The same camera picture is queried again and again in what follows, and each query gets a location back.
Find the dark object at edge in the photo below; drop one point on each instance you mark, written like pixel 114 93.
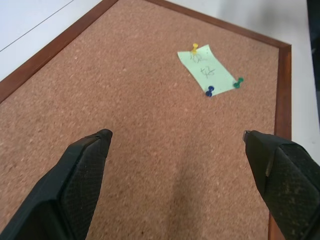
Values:
pixel 314 37

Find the yellow push pin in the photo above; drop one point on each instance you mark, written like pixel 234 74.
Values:
pixel 194 48

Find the cork board with wooden frame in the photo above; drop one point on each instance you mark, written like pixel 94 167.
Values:
pixel 150 120

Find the light green paper note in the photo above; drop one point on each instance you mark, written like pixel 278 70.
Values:
pixel 210 71

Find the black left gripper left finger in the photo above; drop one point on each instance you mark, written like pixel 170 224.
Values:
pixel 62 190

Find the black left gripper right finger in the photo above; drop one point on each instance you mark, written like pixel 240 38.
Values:
pixel 287 180

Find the blue push pin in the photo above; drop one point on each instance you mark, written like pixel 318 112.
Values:
pixel 209 91

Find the green push pin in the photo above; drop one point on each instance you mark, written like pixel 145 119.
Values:
pixel 238 82

